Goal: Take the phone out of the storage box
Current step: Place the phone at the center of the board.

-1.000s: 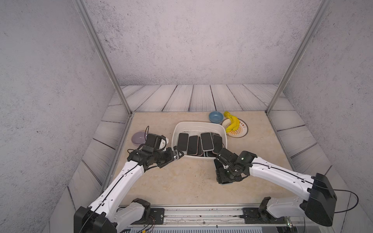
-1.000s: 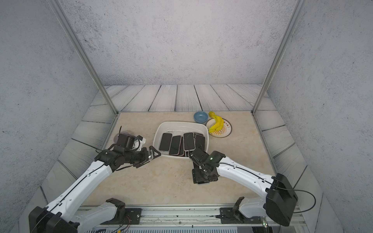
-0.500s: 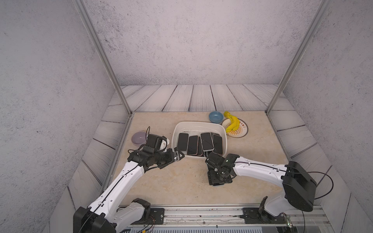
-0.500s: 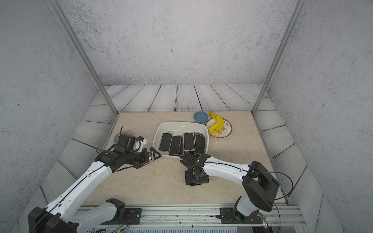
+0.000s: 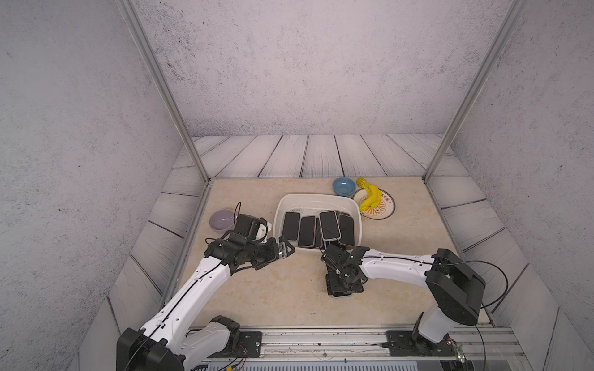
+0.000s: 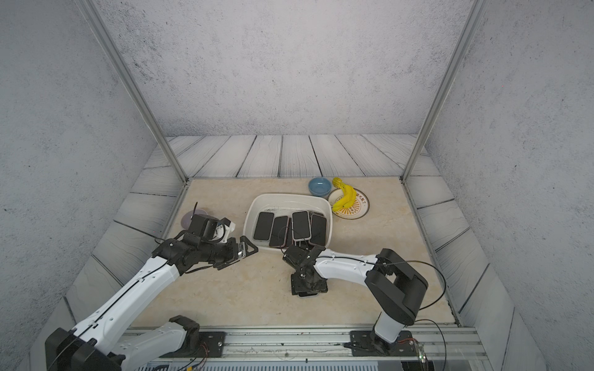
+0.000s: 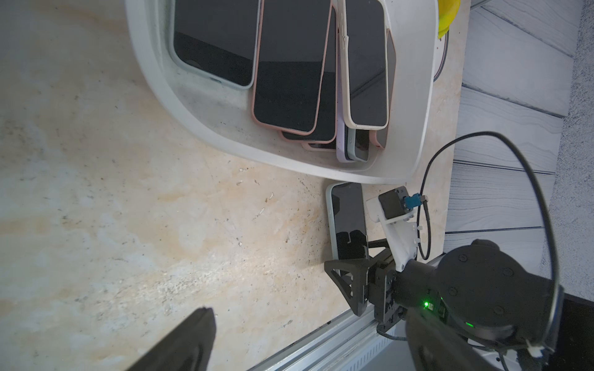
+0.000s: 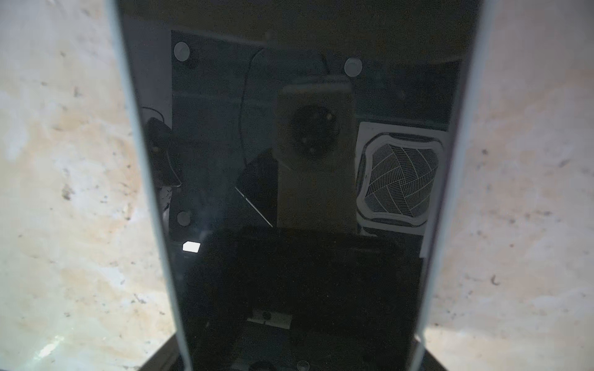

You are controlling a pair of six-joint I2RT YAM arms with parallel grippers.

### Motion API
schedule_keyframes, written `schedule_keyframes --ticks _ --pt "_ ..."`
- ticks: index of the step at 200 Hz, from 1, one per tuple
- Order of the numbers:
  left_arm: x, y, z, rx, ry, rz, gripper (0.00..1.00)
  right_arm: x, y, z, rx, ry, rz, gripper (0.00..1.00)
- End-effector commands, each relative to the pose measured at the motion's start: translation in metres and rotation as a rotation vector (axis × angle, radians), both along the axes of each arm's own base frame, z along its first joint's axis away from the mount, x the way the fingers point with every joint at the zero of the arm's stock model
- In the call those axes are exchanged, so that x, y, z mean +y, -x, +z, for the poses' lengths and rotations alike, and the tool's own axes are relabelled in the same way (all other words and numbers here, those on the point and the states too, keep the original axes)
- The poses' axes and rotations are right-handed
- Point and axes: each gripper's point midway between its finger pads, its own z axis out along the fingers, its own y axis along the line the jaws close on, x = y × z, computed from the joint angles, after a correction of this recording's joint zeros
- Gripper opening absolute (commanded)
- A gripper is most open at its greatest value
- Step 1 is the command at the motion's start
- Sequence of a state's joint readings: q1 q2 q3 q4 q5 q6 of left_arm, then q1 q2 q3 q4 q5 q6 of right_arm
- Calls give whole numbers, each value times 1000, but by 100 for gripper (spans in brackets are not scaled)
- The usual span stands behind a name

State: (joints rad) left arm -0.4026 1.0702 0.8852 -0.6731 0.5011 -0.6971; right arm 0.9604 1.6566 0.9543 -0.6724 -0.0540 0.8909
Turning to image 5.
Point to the yellow banana toy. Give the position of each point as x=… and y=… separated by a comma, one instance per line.
x=373, y=199

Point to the black phone cream case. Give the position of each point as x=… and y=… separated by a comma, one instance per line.
x=291, y=226

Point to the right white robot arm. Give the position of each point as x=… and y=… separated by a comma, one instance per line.
x=457, y=290

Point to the left aluminium frame post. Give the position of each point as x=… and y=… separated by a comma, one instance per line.
x=141, y=40

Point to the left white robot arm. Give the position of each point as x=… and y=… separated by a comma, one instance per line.
x=166, y=342

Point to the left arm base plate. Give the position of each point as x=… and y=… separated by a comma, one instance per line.
x=244, y=344

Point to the black phone in box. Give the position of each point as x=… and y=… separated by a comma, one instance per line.
x=307, y=232

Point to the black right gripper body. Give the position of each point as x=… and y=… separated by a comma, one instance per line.
x=336, y=282

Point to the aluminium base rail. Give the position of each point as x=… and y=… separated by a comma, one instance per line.
x=359, y=348

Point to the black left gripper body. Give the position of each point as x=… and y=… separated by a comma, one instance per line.
x=261, y=253

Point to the aluminium frame post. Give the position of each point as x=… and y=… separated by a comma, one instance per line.
x=503, y=35
x=141, y=40

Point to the lilac ceramic bowl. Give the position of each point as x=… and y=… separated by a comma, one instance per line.
x=222, y=220

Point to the black phone lilac case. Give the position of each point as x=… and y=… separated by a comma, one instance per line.
x=330, y=228

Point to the blue ceramic bowl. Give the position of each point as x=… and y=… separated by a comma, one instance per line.
x=344, y=186

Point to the white plastic storage box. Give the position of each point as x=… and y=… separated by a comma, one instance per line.
x=313, y=205

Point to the black phone pink case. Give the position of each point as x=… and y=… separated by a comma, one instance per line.
x=346, y=226

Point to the right aluminium frame post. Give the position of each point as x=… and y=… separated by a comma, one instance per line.
x=503, y=35

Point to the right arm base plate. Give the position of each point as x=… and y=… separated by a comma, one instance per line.
x=411, y=344

